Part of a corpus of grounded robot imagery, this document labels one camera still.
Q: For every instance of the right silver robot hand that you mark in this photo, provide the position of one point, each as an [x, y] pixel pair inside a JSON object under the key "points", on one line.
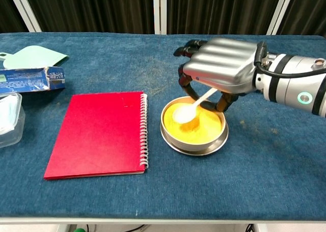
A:
{"points": [[224, 63]]}

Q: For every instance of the white plastic spoon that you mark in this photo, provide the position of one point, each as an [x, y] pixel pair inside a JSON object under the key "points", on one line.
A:
{"points": [[183, 113]]}

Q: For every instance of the blue table cloth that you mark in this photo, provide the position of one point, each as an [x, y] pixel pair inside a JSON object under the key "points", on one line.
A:
{"points": [[178, 191]]}

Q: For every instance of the white aluminium partition post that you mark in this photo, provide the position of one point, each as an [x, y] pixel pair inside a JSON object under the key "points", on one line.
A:
{"points": [[281, 10], [24, 10], [160, 10]]}

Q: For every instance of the mint green plastic dustpan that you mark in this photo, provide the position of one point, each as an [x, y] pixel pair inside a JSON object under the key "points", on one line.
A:
{"points": [[33, 57]]}

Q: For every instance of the blue cracker box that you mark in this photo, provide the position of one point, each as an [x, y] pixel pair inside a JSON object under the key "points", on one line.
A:
{"points": [[25, 79]]}

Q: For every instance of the red spiral notebook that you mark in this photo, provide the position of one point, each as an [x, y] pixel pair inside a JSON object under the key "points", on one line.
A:
{"points": [[96, 135]]}

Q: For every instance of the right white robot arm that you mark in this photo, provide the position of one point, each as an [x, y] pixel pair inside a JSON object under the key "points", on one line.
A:
{"points": [[287, 84]]}

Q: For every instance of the clear plastic food container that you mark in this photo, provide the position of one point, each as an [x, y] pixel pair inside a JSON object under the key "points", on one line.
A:
{"points": [[11, 139]]}

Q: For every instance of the yellow metal-rimmed bowl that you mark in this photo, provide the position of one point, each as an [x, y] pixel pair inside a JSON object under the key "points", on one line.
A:
{"points": [[193, 147]]}

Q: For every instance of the black pleated curtain panel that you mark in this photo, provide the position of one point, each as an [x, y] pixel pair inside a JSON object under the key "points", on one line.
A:
{"points": [[308, 10], [219, 7], [96, 7], [7, 10]]}

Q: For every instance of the yellow powder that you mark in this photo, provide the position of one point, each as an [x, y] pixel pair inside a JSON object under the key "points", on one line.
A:
{"points": [[203, 132]]}

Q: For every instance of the white table frame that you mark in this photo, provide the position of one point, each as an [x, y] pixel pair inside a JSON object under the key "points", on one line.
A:
{"points": [[163, 223]]}

